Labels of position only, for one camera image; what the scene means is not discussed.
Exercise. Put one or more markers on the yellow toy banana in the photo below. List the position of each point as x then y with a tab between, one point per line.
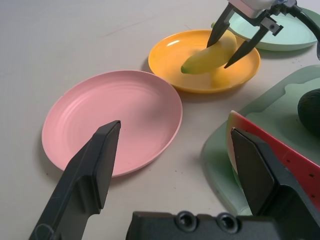
207	57

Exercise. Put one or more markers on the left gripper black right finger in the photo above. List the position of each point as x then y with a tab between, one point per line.
270	180

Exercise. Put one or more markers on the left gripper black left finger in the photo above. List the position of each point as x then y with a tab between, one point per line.
82	187

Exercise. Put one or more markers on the pink round plate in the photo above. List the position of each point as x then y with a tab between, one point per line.
100	112

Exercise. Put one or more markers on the red toy watermelon slice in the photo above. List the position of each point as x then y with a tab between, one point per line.
300	170

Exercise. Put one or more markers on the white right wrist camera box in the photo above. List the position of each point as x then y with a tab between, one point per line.
250	6

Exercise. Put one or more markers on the dark green toy avocado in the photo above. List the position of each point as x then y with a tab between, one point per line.
310	110

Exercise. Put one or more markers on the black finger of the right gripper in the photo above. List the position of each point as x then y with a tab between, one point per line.
220	30
246	48

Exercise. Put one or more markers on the green silicone mat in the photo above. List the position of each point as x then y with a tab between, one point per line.
275	112

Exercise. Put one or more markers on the yellow round plate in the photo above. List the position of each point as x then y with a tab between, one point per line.
165	57

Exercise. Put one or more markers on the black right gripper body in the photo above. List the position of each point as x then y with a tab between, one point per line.
267	22

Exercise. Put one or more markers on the mint green round plate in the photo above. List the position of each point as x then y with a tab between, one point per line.
287	35

